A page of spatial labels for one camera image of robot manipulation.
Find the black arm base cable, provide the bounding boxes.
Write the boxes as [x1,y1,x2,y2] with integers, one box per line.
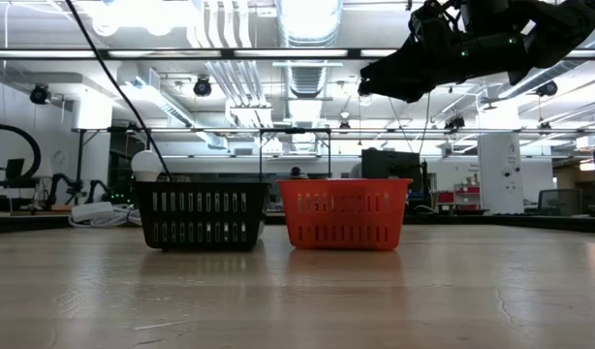
[64,0,172,181]

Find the white round column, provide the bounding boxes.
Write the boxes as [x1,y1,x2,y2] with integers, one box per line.
[477,133,525,215]

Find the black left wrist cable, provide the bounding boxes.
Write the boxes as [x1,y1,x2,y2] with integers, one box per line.
[0,123,42,188]

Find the white light bulb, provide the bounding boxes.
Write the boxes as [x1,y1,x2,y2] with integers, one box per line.
[130,149,164,183]

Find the white power adapter with cable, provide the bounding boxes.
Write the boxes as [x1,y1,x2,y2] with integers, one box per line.
[68,201,142,229]

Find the black tall stand frame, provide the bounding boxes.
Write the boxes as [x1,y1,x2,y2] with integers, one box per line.
[257,127,332,184]

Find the red drawer cabinet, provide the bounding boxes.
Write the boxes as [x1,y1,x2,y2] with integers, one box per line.
[435,182,482,212]

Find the orange slotted plastic basket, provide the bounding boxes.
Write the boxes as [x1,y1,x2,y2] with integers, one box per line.
[276,177,414,251]

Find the black overhead beam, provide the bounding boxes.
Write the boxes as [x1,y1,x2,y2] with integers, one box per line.
[0,47,595,62]

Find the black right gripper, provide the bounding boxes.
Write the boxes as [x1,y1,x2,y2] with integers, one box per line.
[358,21,473,104]

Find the large black monitor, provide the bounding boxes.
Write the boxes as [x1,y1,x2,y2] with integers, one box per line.
[359,148,427,214]

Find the small black monitor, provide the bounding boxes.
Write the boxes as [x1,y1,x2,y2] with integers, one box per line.
[5,158,25,181]

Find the black slotted plastic basket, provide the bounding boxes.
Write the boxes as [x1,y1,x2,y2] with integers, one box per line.
[135,181,271,252]

